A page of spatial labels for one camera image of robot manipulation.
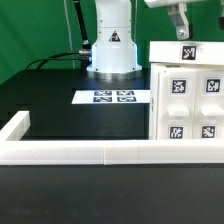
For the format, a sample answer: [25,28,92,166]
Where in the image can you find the white cabinet door panel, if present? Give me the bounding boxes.
[156,68,196,140]
[193,69,224,139]

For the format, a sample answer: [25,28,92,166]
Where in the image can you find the small white tagged cube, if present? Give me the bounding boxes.
[149,41,224,66]

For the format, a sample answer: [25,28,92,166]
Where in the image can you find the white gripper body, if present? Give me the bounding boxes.
[144,0,224,8]

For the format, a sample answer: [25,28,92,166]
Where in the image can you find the black cables on table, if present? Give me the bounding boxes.
[25,49,92,70]

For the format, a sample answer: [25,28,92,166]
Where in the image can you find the white cabinet body box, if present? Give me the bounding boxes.
[149,63,224,140]

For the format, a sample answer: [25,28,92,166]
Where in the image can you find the white U-shaped fence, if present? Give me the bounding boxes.
[0,111,224,165]

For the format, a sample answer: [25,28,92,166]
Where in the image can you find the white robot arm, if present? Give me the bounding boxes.
[87,0,224,80]

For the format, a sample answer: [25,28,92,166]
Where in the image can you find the flat white tag base plate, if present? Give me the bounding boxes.
[72,90,150,104]

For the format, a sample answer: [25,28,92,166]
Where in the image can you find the black ribbed robot cable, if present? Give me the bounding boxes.
[73,0,92,51]

